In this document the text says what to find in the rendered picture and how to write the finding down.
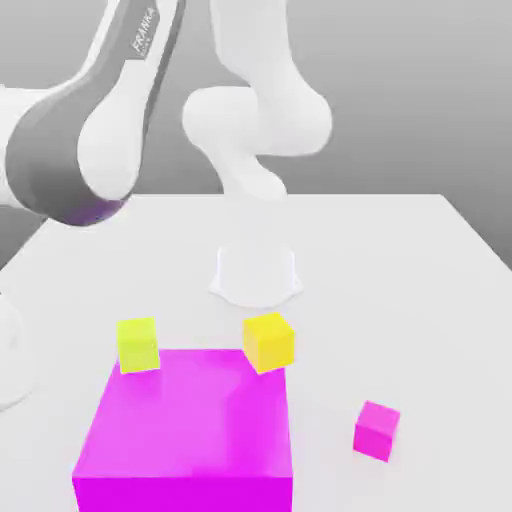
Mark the large magenta box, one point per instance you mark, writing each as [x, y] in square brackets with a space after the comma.
[188, 432]

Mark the small magenta cube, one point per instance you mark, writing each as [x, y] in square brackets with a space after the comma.
[376, 432]

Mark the small lime cube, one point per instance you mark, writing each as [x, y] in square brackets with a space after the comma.
[138, 346]

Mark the small yellow cube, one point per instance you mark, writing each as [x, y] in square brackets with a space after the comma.
[268, 344]

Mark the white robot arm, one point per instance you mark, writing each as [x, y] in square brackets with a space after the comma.
[260, 120]

